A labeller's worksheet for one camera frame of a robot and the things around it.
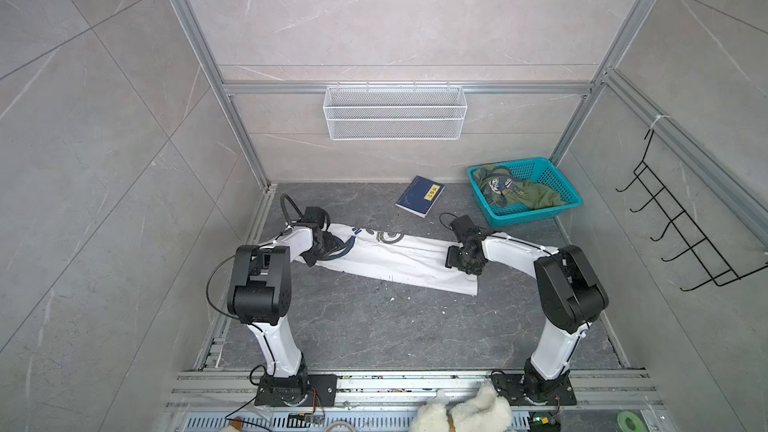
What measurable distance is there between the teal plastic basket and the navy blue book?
0.15 meters

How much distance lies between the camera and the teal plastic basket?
102 centimetres

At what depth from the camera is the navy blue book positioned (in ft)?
3.70
